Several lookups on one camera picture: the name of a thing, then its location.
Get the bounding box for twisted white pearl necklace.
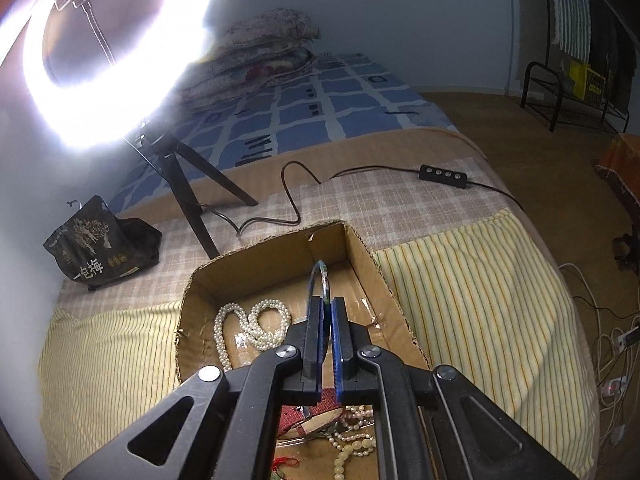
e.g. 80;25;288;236
212;297;293;373

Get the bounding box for thin dark bangle ring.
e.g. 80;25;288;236
308;259;332;306

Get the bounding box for open cardboard box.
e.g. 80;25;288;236
177;222;431;479

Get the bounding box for pink plaid blanket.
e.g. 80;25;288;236
56;158;510;318

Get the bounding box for black inline light controller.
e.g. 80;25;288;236
419;165;468;188

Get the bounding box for black printed snack bag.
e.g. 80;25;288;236
42;195;163;290

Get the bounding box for black tripod stand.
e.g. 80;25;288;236
126;124;258;259

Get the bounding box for blue checkered bedsheet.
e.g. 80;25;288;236
106;52;459;216

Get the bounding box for folded floral quilt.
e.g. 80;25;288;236
170;8;321;110

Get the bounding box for orange object on floor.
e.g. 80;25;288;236
594;133;640;218

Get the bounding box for black metal rack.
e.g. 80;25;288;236
520;62;630;133

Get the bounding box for yellow box on rack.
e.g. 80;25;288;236
570;58;606;106

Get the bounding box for hanging striped towel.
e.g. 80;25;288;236
550;0;591;63

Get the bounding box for red strap wristwatch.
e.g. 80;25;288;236
278;388;345;441

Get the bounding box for thin pearl strand necklace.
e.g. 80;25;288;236
324;404;378;449

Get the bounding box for cream bead bracelet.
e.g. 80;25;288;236
332;433;378;480

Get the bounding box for black light power cable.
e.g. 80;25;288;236
199;160;526;239

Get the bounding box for white cables on floor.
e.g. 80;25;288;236
556;261;640;461

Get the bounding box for white ring light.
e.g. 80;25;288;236
23;0;213;152

